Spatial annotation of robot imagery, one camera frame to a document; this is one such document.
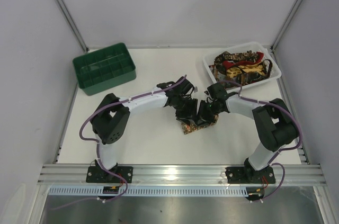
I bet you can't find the right frame post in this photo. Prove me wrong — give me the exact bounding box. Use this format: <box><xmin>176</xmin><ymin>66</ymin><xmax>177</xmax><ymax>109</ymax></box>
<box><xmin>271</xmin><ymin>0</ymin><xmax>304</xmax><ymax>51</ymax></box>

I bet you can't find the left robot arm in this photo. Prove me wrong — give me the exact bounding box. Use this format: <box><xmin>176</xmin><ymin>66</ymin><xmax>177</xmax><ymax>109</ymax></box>
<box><xmin>90</xmin><ymin>77</ymin><xmax>197</xmax><ymax>170</ymax></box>

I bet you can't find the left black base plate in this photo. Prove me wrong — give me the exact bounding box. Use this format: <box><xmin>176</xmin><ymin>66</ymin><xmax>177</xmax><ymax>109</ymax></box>
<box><xmin>86</xmin><ymin>166</ymin><xmax>133</xmax><ymax>183</ymax></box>

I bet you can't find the aluminium mounting rail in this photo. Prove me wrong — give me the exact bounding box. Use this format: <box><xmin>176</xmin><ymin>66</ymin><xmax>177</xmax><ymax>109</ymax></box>
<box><xmin>38</xmin><ymin>164</ymin><xmax>327</xmax><ymax>188</ymax></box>

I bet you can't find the white slotted cable duct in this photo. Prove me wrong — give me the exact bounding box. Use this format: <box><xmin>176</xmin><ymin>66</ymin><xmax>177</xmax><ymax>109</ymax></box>
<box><xmin>49</xmin><ymin>185</ymin><xmax>248</xmax><ymax>197</ymax></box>

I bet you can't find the floral patterned tie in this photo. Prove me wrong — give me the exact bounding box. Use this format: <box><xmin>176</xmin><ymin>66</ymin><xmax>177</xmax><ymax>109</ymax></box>
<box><xmin>181</xmin><ymin>115</ymin><xmax>219</xmax><ymax>135</ymax></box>

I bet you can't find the green compartment tray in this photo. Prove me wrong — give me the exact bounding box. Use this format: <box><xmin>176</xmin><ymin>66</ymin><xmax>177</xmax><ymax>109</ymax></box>
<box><xmin>72</xmin><ymin>42</ymin><xmax>137</xmax><ymax>96</ymax></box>

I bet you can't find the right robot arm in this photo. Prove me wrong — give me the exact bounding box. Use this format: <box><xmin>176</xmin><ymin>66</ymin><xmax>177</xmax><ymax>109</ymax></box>
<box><xmin>195</xmin><ymin>83</ymin><xmax>302</xmax><ymax>183</ymax></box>

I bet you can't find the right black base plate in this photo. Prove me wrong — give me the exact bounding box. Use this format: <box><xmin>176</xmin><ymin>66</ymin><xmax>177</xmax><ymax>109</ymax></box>
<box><xmin>225</xmin><ymin>166</ymin><xmax>276</xmax><ymax>184</ymax></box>

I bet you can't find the frame post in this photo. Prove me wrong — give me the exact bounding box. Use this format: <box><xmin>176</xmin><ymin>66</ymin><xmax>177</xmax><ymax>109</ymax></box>
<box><xmin>271</xmin><ymin>0</ymin><xmax>304</xmax><ymax>51</ymax></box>
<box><xmin>55</xmin><ymin>0</ymin><xmax>89</xmax><ymax>53</ymax></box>

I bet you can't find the left frame post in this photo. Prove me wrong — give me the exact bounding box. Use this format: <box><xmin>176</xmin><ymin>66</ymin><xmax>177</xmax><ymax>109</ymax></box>
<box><xmin>55</xmin><ymin>0</ymin><xmax>89</xmax><ymax>53</ymax></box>

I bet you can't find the white plastic basket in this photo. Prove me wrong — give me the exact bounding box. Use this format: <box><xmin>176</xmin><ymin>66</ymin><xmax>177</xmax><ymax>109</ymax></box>
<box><xmin>203</xmin><ymin>41</ymin><xmax>282</xmax><ymax>90</ymax></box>

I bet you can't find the pile of ties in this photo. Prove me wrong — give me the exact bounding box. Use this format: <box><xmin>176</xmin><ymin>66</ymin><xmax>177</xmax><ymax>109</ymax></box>
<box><xmin>209</xmin><ymin>50</ymin><xmax>273</xmax><ymax>86</ymax></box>

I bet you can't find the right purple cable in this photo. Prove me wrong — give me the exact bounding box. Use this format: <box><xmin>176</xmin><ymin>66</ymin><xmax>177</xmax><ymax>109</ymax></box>
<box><xmin>217</xmin><ymin>80</ymin><xmax>303</xmax><ymax>203</ymax></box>

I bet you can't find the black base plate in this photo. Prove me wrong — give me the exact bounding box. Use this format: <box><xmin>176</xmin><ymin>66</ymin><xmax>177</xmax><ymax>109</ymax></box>
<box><xmin>225</xmin><ymin>166</ymin><xmax>276</xmax><ymax>184</ymax></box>
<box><xmin>86</xmin><ymin>166</ymin><xmax>133</xmax><ymax>183</ymax></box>

